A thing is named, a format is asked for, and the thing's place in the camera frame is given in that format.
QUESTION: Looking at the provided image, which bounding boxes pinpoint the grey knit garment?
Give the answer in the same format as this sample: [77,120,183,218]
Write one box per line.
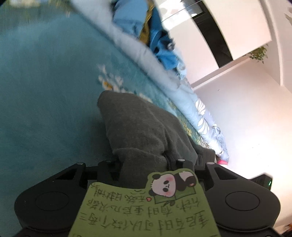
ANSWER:
[97,91,215,189]

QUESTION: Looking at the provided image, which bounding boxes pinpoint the blue bundled clothes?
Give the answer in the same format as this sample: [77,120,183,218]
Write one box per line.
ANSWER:
[111,1,182,70]

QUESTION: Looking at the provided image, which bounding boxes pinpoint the green panda sticky note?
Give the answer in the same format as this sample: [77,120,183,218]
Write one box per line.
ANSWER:
[69,169,220,237]

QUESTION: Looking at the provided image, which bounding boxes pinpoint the teal floral bedspread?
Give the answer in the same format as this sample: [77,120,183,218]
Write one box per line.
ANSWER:
[1,1,206,236]

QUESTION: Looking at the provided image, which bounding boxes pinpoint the green potted plant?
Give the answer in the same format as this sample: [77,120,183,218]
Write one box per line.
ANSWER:
[248,46,268,64]

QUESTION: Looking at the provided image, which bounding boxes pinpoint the white black glossy wardrobe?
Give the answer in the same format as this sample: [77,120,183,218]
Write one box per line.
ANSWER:
[156,1,272,87]

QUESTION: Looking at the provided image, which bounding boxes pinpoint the light blue floral quilt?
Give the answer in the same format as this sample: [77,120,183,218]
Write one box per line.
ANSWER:
[72,1,229,163]

